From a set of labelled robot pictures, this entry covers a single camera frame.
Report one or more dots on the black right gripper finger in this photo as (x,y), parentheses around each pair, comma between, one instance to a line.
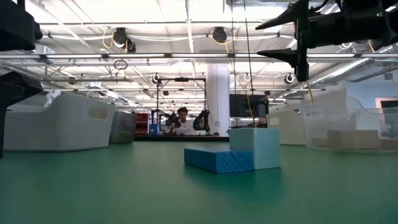
(283,18)
(286,55)

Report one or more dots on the short tan block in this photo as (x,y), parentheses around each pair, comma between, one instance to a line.
(354,140)

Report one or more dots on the pink wooden block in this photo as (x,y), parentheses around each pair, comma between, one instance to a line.
(390,144)

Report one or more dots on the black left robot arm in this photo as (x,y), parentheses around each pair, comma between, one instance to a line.
(15,28)

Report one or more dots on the black background robot arm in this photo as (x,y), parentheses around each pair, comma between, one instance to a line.
(202,121)
(172,119)

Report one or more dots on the black monitor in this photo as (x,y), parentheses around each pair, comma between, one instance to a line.
(241,105)

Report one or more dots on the white plastic bin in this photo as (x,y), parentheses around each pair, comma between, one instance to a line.
(287,130)

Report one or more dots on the white pillar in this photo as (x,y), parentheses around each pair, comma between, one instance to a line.
(217,93)

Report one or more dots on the clear plastic bin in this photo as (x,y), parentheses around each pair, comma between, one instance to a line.
(56,127)
(342,119)

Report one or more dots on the mint cube block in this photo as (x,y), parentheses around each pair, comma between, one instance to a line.
(264,149)

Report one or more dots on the person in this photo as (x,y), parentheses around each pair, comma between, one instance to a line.
(186,127)

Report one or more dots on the blue rectangular block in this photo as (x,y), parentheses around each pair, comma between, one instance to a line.
(217,161)

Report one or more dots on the blue box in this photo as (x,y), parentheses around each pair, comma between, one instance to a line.
(155,130)

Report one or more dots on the red cabinet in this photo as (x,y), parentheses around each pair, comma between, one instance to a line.
(141,124)

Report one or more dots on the white crumpled cloth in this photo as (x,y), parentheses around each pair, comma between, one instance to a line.
(51,96)

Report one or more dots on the silver ventilation duct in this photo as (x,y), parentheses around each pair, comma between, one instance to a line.
(348,70)

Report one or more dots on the dark wall screen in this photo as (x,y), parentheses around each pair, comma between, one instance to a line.
(390,107)

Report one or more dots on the black table frame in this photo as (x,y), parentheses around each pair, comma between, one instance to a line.
(174,138)

